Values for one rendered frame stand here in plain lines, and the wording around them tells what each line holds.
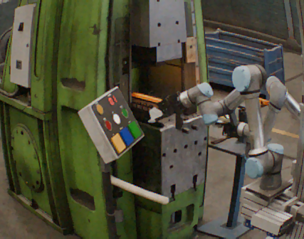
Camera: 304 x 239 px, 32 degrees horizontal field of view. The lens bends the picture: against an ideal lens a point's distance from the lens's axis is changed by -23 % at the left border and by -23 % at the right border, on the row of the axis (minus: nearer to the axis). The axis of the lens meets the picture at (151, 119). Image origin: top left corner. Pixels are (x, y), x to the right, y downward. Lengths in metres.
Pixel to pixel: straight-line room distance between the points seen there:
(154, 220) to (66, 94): 0.95
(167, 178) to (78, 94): 0.69
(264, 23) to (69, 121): 8.44
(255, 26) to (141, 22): 8.64
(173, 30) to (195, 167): 0.85
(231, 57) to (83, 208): 4.03
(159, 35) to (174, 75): 0.52
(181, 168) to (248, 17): 8.55
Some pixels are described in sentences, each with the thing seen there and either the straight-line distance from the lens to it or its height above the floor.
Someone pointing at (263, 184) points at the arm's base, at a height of 0.85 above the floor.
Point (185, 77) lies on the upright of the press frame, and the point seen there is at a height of 1.09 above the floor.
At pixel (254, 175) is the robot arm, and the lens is 2.83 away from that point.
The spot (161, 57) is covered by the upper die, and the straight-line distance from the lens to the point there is 3.56.
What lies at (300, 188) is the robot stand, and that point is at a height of 0.80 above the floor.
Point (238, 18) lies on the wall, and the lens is 12.27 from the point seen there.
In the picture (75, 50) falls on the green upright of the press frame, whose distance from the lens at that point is 3.68.
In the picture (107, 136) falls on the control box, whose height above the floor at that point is 1.05.
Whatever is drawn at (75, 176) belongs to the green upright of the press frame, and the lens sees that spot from 3.97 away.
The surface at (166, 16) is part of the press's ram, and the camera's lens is 3.55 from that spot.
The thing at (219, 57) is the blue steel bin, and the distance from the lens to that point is 7.59.
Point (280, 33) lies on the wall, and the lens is 11.67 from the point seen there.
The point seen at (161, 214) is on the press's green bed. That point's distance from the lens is 3.81.
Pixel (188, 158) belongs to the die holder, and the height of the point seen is 0.68.
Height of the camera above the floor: 2.07
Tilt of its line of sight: 18 degrees down
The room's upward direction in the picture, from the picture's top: 1 degrees counter-clockwise
